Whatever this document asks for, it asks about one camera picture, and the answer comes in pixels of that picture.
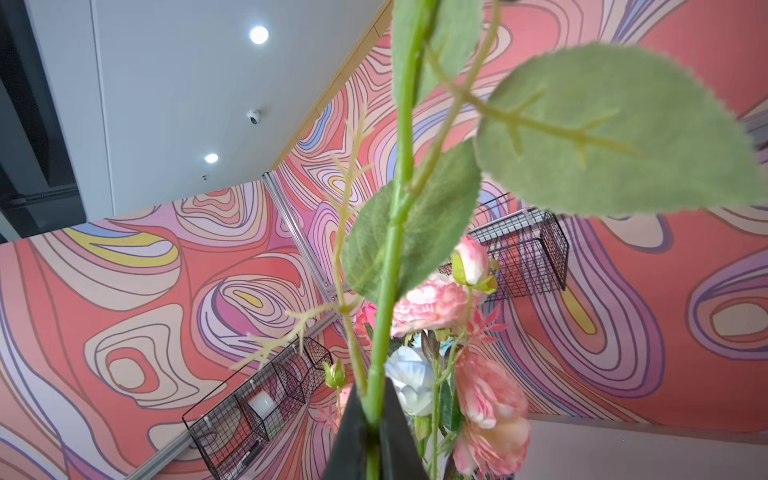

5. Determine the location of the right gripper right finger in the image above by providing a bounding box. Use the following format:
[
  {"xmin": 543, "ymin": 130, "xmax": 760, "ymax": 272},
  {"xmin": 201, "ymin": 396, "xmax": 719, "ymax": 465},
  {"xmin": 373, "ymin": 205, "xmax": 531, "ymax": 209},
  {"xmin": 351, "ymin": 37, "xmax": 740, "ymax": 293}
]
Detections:
[{"xmin": 379, "ymin": 379, "xmax": 429, "ymax": 480}]

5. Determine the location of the black marker pen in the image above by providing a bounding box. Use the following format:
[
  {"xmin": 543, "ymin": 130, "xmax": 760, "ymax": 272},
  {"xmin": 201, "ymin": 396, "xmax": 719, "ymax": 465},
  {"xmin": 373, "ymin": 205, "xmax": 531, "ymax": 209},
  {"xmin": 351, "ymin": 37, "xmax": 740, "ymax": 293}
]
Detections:
[{"xmin": 228, "ymin": 442, "xmax": 264, "ymax": 480}]

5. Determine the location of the ceiling dome camera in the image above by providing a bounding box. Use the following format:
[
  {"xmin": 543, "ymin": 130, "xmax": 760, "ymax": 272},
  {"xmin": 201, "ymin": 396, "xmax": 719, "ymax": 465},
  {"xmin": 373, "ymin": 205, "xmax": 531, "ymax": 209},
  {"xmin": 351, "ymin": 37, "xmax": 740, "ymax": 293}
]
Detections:
[{"xmin": 247, "ymin": 109, "xmax": 261, "ymax": 125}]

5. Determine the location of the back wire basket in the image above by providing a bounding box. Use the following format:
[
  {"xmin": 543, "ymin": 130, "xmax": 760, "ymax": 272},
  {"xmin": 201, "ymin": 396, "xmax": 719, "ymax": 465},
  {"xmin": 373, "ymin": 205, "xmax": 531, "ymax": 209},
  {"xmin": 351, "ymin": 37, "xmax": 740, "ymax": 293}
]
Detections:
[{"xmin": 469, "ymin": 193, "xmax": 570, "ymax": 304}]

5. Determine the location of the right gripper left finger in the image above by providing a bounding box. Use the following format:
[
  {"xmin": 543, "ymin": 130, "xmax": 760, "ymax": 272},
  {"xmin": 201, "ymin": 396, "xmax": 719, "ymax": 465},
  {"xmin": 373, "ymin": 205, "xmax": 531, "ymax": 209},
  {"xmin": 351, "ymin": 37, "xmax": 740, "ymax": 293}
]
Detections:
[{"xmin": 322, "ymin": 385, "xmax": 368, "ymax": 480}]

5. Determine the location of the pale pink cream rose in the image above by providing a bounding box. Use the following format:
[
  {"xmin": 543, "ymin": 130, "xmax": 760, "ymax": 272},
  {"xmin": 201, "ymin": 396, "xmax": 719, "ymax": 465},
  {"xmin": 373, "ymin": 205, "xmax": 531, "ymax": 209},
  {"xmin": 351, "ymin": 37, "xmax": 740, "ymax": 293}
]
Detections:
[{"xmin": 230, "ymin": 0, "xmax": 768, "ymax": 480}]

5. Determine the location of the left wire basket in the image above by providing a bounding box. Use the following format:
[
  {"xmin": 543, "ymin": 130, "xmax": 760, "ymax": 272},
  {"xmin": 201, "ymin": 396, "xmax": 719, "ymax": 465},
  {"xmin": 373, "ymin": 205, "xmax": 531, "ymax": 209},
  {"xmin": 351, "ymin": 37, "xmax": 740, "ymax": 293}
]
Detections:
[{"xmin": 182, "ymin": 338, "xmax": 333, "ymax": 479}]

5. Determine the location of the pink peony spray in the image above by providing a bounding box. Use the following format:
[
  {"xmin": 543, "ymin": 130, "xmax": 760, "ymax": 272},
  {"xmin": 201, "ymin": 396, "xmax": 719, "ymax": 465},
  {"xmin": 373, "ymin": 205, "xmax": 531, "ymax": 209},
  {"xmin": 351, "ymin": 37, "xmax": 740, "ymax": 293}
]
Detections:
[
  {"xmin": 310, "ymin": 359, "xmax": 354, "ymax": 435},
  {"xmin": 387, "ymin": 236, "xmax": 531, "ymax": 476}
]

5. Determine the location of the wire basket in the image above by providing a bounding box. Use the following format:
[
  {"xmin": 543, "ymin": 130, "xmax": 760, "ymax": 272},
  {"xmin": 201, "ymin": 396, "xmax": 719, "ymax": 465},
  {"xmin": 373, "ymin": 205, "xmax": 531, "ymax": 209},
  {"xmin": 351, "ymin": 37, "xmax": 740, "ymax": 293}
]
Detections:
[
  {"xmin": 182, "ymin": 338, "xmax": 333, "ymax": 479},
  {"xmin": 469, "ymin": 193, "xmax": 570, "ymax": 304}
]

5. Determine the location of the white blue rose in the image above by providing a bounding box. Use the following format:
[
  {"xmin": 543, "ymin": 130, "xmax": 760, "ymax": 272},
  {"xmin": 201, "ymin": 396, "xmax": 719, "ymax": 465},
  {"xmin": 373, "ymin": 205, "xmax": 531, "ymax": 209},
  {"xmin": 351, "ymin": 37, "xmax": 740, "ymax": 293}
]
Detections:
[{"xmin": 385, "ymin": 346, "xmax": 435, "ymax": 417}]

